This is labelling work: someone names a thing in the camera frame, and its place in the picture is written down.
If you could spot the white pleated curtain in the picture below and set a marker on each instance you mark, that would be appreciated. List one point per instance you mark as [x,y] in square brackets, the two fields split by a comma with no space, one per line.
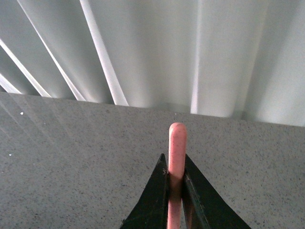
[243,59]

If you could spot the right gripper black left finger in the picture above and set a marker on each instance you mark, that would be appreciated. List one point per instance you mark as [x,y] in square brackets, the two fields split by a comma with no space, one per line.
[151,210]

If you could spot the pink speckled chopstick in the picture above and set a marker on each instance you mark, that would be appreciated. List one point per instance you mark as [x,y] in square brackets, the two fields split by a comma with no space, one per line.
[176,153]

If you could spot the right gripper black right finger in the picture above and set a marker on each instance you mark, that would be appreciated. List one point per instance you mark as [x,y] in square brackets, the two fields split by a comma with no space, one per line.
[203,207]

